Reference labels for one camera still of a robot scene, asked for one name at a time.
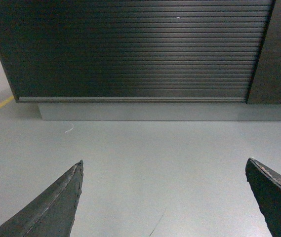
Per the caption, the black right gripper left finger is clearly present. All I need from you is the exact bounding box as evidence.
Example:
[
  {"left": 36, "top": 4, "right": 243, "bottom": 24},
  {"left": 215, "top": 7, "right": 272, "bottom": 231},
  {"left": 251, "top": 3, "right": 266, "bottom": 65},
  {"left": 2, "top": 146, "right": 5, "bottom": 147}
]
[{"left": 0, "top": 160, "right": 83, "bottom": 237}]

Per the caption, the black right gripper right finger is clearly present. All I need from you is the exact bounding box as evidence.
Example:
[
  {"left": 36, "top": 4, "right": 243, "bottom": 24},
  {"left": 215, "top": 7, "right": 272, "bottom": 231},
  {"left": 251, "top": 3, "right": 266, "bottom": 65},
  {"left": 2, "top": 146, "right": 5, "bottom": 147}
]
[{"left": 245, "top": 158, "right": 281, "bottom": 237}]

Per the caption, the dark checkout counter cabinet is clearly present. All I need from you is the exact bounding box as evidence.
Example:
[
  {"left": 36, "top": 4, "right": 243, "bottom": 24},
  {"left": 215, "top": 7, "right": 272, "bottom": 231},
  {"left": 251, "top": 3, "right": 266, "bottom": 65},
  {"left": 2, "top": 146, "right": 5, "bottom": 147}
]
[{"left": 0, "top": 0, "right": 281, "bottom": 121}]

